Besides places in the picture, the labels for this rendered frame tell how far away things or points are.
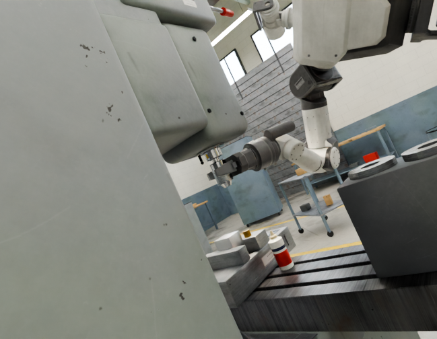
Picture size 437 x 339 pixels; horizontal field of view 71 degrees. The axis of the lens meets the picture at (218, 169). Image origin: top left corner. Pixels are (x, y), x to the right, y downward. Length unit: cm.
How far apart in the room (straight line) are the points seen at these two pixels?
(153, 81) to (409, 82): 773
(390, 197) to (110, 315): 48
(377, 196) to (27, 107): 54
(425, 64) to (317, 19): 725
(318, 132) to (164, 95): 66
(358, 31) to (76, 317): 90
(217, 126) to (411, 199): 42
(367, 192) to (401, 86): 762
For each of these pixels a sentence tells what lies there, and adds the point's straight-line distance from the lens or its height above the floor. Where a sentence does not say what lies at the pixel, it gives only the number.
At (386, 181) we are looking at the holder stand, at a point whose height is 110.
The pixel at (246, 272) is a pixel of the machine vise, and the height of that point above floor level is 98.
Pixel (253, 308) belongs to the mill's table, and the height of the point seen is 91.
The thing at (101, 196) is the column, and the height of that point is 125.
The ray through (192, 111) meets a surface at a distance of 67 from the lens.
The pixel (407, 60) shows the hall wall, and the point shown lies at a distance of 820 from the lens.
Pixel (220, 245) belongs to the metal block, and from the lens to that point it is 90.
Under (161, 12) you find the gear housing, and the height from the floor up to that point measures 163.
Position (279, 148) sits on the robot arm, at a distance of 91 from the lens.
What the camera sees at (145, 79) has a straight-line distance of 63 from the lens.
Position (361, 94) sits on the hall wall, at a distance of 833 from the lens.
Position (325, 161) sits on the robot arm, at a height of 113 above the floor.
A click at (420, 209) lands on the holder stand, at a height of 104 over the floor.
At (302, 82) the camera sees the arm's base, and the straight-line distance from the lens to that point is 111.
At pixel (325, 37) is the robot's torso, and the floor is 147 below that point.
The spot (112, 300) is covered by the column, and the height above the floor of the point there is 115.
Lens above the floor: 121
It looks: 2 degrees up
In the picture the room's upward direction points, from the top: 24 degrees counter-clockwise
